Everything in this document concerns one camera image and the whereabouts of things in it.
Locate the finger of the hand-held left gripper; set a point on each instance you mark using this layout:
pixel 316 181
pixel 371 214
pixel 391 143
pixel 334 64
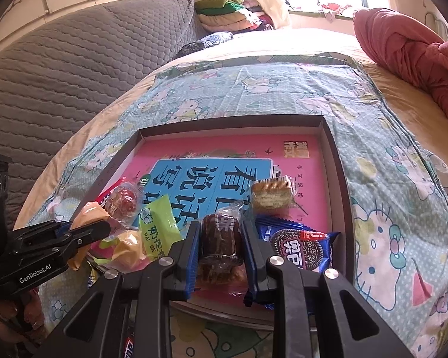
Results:
pixel 41 233
pixel 86 236

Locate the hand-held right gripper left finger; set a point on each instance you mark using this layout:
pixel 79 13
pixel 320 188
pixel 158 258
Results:
pixel 192 264

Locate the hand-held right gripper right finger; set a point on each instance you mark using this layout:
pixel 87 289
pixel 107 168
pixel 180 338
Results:
pixel 252 264

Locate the yellow snack packet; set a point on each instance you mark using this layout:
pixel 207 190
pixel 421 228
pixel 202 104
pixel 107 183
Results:
pixel 89 214

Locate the clear fried snack packet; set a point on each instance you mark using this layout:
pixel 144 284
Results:
pixel 224 279

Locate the dark brown cake packet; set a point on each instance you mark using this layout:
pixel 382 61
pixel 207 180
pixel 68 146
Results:
pixel 220 238

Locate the long red snack packet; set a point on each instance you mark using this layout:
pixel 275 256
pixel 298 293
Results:
pixel 103 199

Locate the green snack packet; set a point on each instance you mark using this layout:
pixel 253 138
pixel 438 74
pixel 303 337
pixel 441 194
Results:
pixel 160 227

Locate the blue cookie packet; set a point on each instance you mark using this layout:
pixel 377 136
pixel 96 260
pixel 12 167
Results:
pixel 302 250

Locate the clear packet with red ball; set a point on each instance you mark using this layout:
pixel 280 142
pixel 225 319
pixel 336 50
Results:
pixel 125 201

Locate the small square cake packet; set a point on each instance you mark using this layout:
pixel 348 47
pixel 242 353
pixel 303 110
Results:
pixel 272 194

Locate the pink-bottomed cardboard box tray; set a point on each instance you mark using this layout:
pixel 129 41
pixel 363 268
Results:
pixel 336 194

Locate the person's left hand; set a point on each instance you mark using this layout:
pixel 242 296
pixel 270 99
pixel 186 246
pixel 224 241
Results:
pixel 28 311

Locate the yellow bun pink-green packet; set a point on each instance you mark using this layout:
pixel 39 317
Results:
pixel 128 250

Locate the pink and blue book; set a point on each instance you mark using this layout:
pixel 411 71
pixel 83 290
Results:
pixel 209 149

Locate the grey quilted headboard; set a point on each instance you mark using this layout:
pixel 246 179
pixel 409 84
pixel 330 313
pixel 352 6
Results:
pixel 78 82

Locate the cartoon cat printed blanket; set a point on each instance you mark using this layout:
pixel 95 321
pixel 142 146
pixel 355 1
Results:
pixel 283 89

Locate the dark patterned cloth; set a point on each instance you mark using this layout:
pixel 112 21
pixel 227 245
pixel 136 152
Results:
pixel 205 44

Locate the beige bed sheet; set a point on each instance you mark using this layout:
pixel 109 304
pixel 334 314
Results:
pixel 302 41

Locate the peach folded blanket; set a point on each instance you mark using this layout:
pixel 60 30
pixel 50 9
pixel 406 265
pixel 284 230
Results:
pixel 227 20

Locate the pink quilt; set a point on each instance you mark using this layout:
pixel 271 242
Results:
pixel 403 48

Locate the green folded cloth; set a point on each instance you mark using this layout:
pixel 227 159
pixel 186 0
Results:
pixel 224 2

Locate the red cloth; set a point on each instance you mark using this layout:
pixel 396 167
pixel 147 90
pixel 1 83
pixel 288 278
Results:
pixel 336 9

